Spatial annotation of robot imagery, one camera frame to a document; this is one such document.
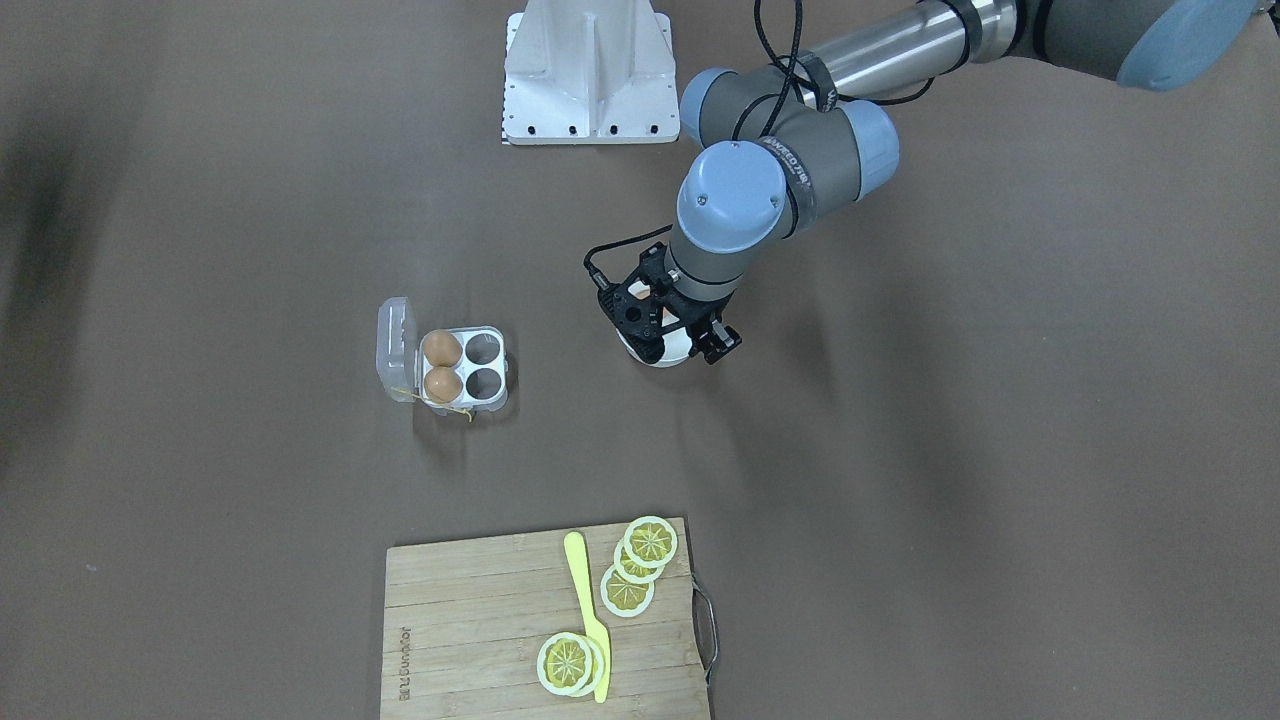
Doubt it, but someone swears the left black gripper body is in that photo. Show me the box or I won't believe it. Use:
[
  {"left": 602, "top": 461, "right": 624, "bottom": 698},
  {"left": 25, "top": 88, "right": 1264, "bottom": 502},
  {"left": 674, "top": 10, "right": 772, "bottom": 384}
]
[{"left": 655, "top": 272, "right": 736, "bottom": 338}]

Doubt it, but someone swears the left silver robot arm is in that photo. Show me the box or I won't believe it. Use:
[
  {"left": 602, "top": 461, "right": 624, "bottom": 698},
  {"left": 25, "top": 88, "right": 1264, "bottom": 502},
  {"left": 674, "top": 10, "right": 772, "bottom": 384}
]
[{"left": 612, "top": 1, "right": 1258, "bottom": 366}]

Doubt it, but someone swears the white bowl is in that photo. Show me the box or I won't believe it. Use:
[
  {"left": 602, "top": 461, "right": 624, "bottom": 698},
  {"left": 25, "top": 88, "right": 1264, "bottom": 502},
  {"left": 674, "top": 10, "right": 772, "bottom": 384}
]
[{"left": 616, "top": 328, "right": 692, "bottom": 368}]

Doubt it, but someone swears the clear plastic egg box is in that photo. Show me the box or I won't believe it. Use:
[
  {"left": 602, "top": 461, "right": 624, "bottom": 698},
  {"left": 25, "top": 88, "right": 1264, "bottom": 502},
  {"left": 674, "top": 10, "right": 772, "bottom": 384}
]
[{"left": 374, "top": 297, "right": 509, "bottom": 418}]

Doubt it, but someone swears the brown egg in box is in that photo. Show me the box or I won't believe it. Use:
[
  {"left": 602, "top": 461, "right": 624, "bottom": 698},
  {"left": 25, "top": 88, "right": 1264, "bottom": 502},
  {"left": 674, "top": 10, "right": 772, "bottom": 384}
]
[
  {"left": 422, "top": 366, "right": 463, "bottom": 405},
  {"left": 420, "top": 329, "right": 463, "bottom": 366}
]

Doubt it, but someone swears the yellow toy knife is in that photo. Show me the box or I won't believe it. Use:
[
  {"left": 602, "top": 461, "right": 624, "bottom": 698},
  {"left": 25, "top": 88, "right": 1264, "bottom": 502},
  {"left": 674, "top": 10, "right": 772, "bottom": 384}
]
[{"left": 563, "top": 530, "right": 612, "bottom": 705}]

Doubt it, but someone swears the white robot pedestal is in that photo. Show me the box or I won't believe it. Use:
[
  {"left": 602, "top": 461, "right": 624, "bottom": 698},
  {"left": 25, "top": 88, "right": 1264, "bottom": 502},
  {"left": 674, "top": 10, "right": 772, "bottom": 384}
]
[{"left": 500, "top": 1, "right": 681, "bottom": 146}]

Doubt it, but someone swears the wooden cutting board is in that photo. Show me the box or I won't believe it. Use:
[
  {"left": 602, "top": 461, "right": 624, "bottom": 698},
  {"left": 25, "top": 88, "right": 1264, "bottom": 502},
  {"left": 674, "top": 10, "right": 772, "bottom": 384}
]
[{"left": 379, "top": 530, "right": 714, "bottom": 719}]

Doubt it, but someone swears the black camera cable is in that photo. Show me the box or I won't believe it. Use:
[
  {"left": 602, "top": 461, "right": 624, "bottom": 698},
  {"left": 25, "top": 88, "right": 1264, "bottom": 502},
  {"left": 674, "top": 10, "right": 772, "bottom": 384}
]
[{"left": 584, "top": 228, "right": 673, "bottom": 293}]

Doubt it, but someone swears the lemon slice on knife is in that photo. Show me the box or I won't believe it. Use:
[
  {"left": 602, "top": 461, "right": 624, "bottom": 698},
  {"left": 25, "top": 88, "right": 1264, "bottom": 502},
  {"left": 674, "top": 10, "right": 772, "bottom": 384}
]
[{"left": 535, "top": 632, "right": 605, "bottom": 698}]

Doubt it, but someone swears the lemon slice middle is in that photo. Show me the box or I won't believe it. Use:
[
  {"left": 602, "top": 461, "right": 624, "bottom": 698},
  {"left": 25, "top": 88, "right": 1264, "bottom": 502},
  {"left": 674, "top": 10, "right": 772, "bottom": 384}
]
[{"left": 612, "top": 542, "right": 666, "bottom": 585}]

